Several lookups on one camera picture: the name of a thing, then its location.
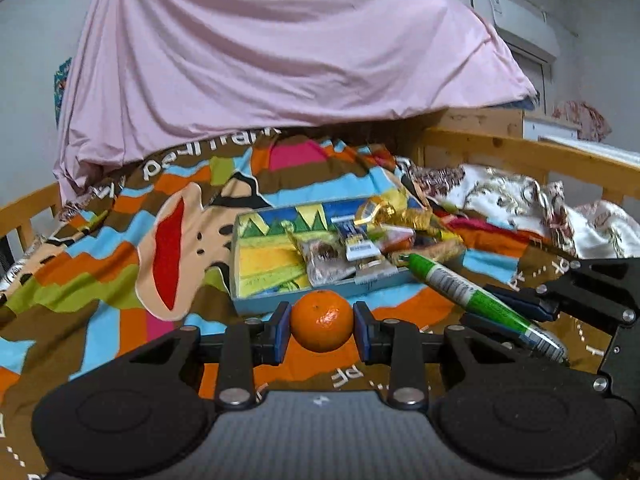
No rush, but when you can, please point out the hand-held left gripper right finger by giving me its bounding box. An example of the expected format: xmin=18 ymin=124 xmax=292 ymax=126
xmin=352 ymin=301 xmax=531 ymax=408

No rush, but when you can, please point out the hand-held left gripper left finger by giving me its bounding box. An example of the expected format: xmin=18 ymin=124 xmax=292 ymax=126
xmin=112 ymin=302 xmax=293 ymax=408

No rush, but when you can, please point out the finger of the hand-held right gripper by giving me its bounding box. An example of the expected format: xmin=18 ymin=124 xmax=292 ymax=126
xmin=484 ymin=257 xmax=640 ymax=333
xmin=461 ymin=312 xmax=640 ymax=403

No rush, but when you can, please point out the long green snack packet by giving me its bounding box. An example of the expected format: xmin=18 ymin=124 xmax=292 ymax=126
xmin=406 ymin=252 xmax=569 ymax=364

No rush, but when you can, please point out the orange mandarin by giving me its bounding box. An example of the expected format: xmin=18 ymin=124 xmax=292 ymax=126
xmin=290 ymin=289 xmax=355 ymax=354

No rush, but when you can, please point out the painted metal tray box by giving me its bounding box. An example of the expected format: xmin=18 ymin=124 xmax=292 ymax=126
xmin=230 ymin=199 xmax=467 ymax=317

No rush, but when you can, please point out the clear nut bar packet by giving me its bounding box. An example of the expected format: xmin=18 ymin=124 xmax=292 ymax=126
xmin=294 ymin=236 xmax=362 ymax=287

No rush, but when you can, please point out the rice cracker packet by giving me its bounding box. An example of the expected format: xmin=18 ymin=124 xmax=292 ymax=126
xmin=390 ymin=236 xmax=467 ymax=267

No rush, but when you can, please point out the red green triangular packet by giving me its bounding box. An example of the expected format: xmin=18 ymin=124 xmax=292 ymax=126
xmin=380 ymin=225 xmax=417 ymax=252

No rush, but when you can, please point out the gold candy packet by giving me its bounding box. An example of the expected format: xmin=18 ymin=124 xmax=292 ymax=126
xmin=359 ymin=197 xmax=437 ymax=232

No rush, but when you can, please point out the floral satin quilt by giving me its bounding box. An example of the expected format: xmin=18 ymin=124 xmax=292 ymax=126
xmin=400 ymin=157 xmax=640 ymax=261

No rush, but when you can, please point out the white cabinet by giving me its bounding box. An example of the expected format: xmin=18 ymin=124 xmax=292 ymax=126
xmin=522 ymin=115 xmax=640 ymax=162

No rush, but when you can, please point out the colourful printed blanket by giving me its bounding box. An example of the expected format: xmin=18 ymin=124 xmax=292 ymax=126
xmin=0 ymin=127 xmax=640 ymax=480

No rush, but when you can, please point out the pink floral cloth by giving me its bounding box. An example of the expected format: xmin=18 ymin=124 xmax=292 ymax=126
xmin=552 ymin=101 xmax=612 ymax=142

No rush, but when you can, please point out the white door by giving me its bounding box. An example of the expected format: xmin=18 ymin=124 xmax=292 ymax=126
xmin=510 ymin=45 xmax=557 ymax=107

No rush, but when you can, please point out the pink bed sheet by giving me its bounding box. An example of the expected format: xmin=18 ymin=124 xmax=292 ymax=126
xmin=52 ymin=0 xmax=538 ymax=201

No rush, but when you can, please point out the white air conditioner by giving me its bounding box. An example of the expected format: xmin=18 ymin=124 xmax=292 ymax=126
xmin=470 ymin=0 xmax=561 ymax=59

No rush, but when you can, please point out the teal patterned cloth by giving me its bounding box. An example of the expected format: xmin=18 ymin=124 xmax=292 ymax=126
xmin=54 ymin=57 xmax=74 ymax=122

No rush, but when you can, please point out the wooden bed frame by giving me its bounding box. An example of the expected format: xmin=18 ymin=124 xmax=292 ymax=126
xmin=0 ymin=107 xmax=640 ymax=256

